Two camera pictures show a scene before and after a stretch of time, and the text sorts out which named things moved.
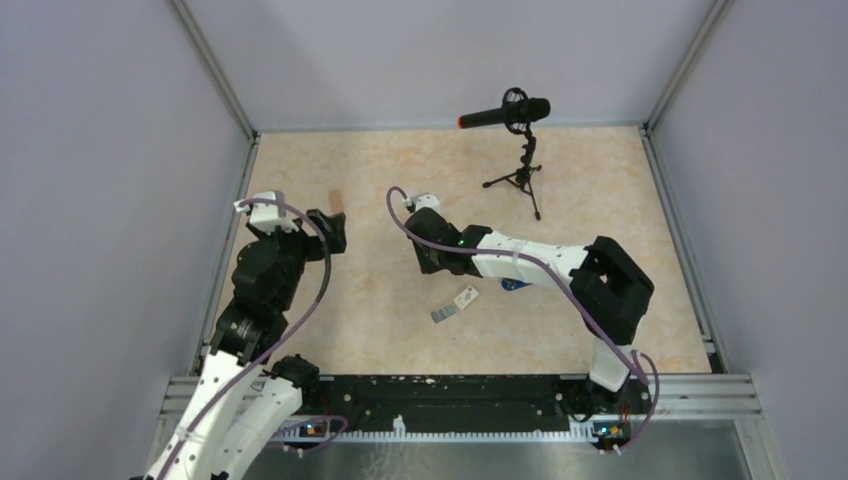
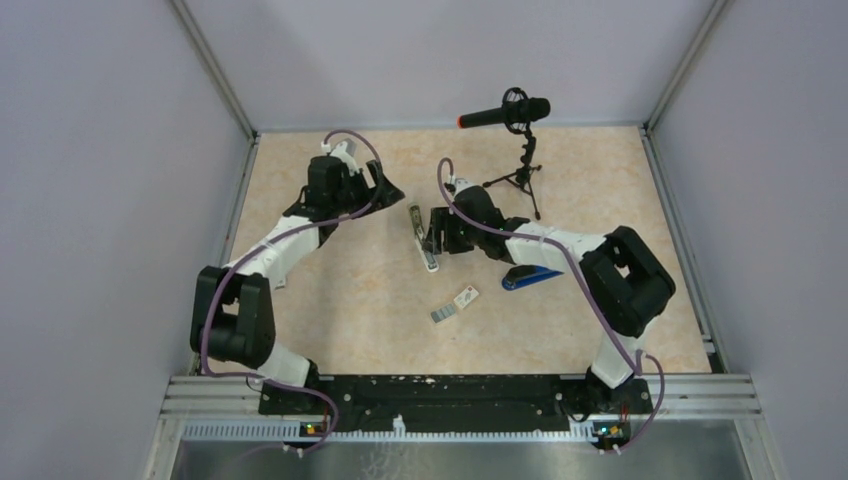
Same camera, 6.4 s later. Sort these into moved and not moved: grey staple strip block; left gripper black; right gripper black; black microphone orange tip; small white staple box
Moved: right gripper black; left gripper black
Not moved: black microphone orange tip; grey staple strip block; small white staple box
